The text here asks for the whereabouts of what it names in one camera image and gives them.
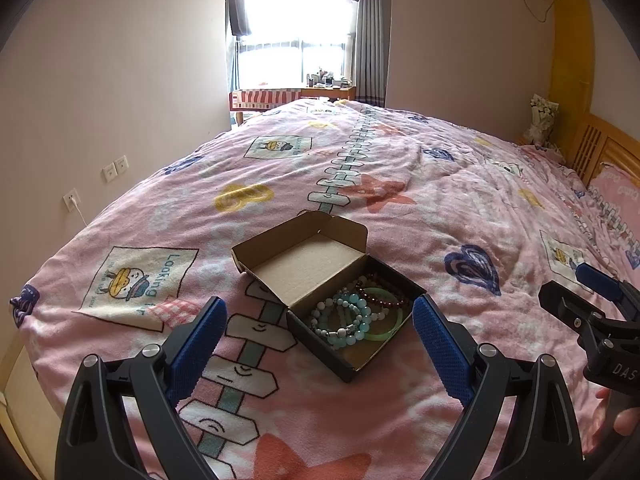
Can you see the black cardboard box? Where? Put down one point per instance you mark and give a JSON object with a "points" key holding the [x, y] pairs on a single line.
{"points": [[305, 270]]}

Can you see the pink printed blanket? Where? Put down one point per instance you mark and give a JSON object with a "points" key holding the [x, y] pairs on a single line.
{"points": [[410, 200]]}

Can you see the small clutter on desk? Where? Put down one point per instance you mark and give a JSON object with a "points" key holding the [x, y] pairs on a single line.
{"points": [[327, 79]]}

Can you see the pink pillow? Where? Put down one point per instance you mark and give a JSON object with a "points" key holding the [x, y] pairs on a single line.
{"points": [[617, 195]]}

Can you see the wooden headboard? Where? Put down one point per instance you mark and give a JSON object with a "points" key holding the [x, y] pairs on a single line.
{"points": [[595, 145]]}

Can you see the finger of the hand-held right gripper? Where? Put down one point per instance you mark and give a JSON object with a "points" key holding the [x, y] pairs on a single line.
{"points": [[570, 305], [597, 276]]}

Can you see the green jade bangle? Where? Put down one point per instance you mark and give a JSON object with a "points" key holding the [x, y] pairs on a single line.
{"points": [[385, 331]]}

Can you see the window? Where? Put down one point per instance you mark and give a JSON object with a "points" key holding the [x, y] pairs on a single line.
{"points": [[295, 20]]}

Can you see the person's right hand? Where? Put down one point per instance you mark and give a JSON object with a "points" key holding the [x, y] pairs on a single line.
{"points": [[629, 422]]}

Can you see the white wall socket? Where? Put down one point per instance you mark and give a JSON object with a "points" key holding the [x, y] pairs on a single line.
{"points": [[71, 199]]}

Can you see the wooden desk with striped cloth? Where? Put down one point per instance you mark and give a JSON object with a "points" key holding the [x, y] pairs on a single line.
{"points": [[265, 97]]}

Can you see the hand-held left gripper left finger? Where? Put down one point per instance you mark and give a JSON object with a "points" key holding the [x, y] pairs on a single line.
{"points": [[197, 350]]}

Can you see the grey striped curtain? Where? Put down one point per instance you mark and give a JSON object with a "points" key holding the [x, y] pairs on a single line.
{"points": [[372, 50]]}

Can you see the wrapped flower bouquet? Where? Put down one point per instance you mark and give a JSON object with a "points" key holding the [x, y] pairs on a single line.
{"points": [[541, 120]]}

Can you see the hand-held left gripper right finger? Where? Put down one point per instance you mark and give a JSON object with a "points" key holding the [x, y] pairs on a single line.
{"points": [[442, 355]]}

